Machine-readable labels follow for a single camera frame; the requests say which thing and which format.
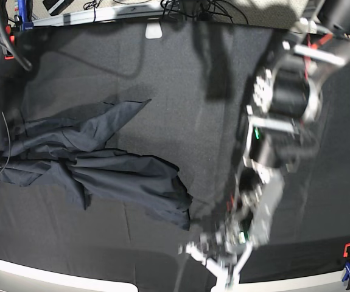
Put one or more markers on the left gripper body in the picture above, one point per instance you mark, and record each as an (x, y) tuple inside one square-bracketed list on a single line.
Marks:
[(242, 229)]

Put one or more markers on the dark grey t-shirt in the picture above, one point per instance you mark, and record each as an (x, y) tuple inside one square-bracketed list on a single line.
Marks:
[(73, 154)]

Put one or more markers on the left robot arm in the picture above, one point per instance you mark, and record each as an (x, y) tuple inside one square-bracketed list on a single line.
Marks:
[(286, 100)]

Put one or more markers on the red blue clamp front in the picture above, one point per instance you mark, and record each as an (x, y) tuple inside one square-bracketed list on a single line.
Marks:
[(346, 255)]

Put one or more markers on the black table cloth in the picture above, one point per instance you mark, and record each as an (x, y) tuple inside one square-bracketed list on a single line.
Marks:
[(193, 80)]

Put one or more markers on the black box on floor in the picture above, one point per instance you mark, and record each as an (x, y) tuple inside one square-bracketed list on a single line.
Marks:
[(56, 7)]

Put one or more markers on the blue bar clamp left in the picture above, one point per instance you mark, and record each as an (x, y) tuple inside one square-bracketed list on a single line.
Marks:
[(23, 14)]

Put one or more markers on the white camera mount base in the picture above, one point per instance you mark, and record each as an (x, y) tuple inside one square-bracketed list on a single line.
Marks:
[(153, 30)]

